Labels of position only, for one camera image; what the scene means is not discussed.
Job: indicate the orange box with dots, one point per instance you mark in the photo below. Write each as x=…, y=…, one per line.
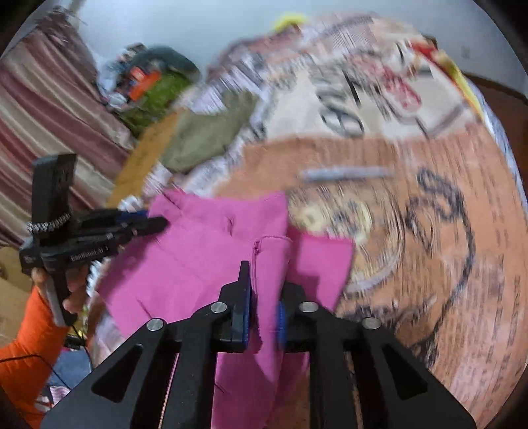
x=142, y=82

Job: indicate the printed blanket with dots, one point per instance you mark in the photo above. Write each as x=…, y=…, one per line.
x=412, y=247

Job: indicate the person's left hand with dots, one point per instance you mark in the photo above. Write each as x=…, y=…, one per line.
x=77, y=295

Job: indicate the olive green pants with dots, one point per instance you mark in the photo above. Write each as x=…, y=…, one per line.
x=202, y=136

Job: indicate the yellow object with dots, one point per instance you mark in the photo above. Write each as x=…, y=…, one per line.
x=291, y=21

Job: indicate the green bag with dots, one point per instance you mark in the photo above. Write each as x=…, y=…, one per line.
x=154, y=103

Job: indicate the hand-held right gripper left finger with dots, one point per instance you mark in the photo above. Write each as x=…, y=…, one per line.
x=246, y=313

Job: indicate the pink pants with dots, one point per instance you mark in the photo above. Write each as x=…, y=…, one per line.
x=185, y=264

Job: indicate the blue cloth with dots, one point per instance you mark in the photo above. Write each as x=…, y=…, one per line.
x=70, y=369

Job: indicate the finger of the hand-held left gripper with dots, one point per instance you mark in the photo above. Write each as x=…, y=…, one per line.
x=132, y=215
x=140, y=229

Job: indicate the dark cloth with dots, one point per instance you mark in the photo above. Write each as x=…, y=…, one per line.
x=169, y=60

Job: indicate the striped curtain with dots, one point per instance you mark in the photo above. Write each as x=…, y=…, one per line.
x=41, y=103

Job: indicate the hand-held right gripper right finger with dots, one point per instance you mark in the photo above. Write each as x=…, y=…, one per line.
x=281, y=326

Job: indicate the wooden door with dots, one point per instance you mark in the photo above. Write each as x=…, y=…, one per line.
x=499, y=90

